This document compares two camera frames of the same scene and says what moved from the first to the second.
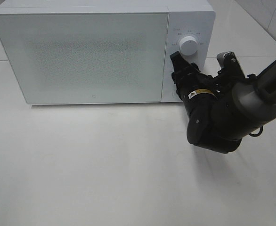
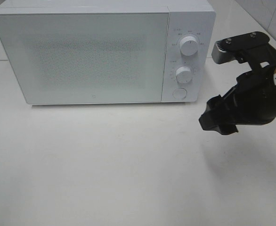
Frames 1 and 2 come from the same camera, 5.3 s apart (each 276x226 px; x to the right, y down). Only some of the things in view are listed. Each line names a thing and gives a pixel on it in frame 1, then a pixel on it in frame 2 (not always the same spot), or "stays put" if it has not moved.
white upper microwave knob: (188, 45) stays put
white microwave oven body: (81, 54) stays put
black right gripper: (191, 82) -> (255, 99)
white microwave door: (59, 58) stays put
